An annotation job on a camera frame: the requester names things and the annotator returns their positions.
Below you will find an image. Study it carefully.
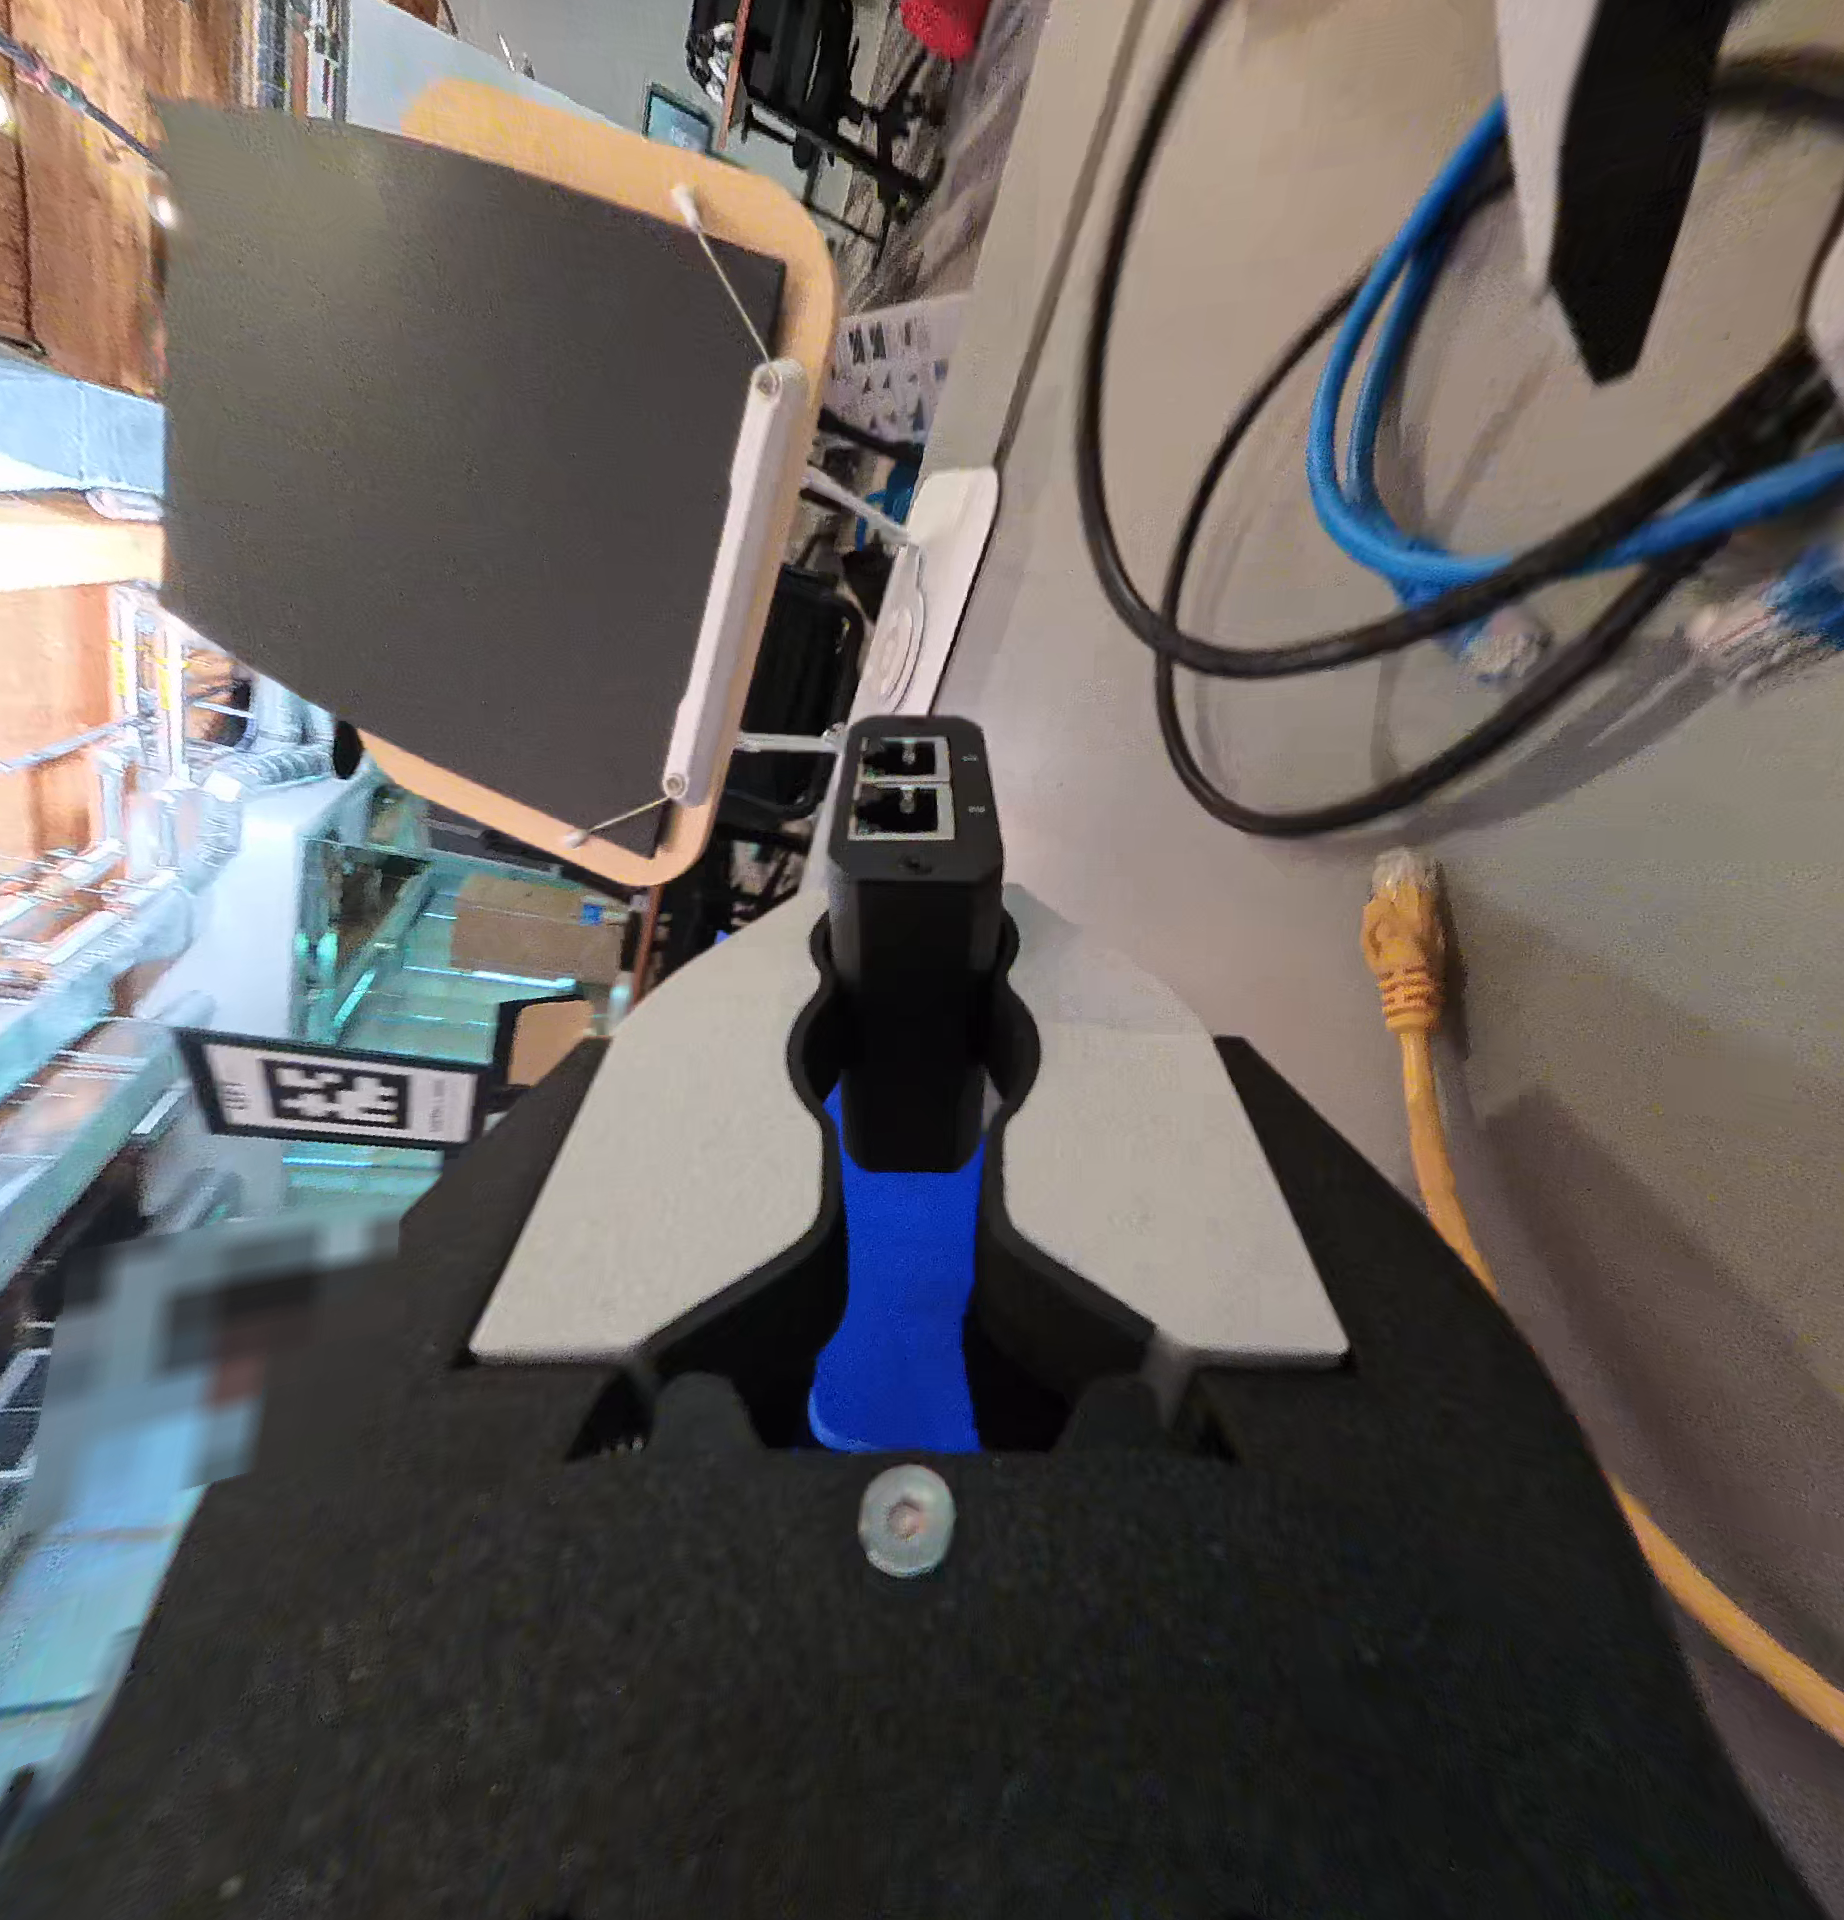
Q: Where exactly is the white stand base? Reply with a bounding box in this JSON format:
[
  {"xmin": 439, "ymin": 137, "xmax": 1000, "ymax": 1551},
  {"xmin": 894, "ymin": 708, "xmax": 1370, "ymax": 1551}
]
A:
[{"xmin": 864, "ymin": 466, "xmax": 1005, "ymax": 723}]

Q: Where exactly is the black white printed tag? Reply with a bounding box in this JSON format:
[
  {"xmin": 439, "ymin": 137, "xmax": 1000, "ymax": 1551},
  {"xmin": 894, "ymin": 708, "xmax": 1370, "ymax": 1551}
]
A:
[{"xmin": 181, "ymin": 1028, "xmax": 484, "ymax": 1156}]

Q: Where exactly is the orange ethernet cable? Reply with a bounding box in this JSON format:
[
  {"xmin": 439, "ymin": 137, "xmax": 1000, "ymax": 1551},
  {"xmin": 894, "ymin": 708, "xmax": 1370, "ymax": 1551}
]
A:
[{"xmin": 1364, "ymin": 848, "xmax": 1844, "ymax": 1779}]

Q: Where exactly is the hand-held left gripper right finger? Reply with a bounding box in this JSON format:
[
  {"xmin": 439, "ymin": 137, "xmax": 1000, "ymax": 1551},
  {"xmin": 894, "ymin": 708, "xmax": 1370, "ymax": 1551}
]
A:
[{"xmin": 1000, "ymin": 880, "xmax": 1353, "ymax": 1376}]

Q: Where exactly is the white printed paper sheet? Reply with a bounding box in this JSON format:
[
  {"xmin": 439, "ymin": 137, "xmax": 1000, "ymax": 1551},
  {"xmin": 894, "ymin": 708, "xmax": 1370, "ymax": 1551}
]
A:
[{"xmin": 830, "ymin": 288, "xmax": 970, "ymax": 439}]

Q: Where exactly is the black ethernet adapter box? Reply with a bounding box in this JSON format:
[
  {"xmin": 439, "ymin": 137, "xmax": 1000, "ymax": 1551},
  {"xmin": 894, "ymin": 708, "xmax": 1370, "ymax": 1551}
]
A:
[{"xmin": 823, "ymin": 714, "xmax": 1008, "ymax": 1177}]

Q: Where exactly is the black office chair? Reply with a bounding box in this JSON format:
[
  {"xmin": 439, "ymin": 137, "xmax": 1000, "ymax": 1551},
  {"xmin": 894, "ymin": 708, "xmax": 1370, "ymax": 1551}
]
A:
[{"xmin": 688, "ymin": 0, "xmax": 940, "ymax": 226}]

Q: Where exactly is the blue storage bin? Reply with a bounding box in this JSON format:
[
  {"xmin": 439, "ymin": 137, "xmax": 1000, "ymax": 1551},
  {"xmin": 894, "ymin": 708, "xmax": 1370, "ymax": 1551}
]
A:
[{"xmin": 804, "ymin": 1087, "xmax": 1005, "ymax": 1454}]

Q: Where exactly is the silver ceiling duct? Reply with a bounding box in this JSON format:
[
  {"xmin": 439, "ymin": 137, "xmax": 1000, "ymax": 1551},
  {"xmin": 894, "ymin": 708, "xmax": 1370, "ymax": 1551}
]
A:
[{"xmin": 0, "ymin": 331, "xmax": 163, "ymax": 499}]

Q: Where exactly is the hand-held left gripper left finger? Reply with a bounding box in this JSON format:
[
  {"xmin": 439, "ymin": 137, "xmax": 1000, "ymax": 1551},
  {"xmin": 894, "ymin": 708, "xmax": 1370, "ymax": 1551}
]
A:
[{"xmin": 468, "ymin": 898, "xmax": 848, "ymax": 1369}]

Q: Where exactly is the black ethernet cable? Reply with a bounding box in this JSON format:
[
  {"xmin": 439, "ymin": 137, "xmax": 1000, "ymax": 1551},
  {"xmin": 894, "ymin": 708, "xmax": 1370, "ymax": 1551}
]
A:
[{"xmin": 1080, "ymin": 0, "xmax": 1844, "ymax": 843}]

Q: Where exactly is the blue ethernet cable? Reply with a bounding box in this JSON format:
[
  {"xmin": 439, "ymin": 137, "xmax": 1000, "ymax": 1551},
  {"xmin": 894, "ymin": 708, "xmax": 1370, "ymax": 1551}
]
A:
[{"xmin": 1306, "ymin": 97, "xmax": 1844, "ymax": 688}]

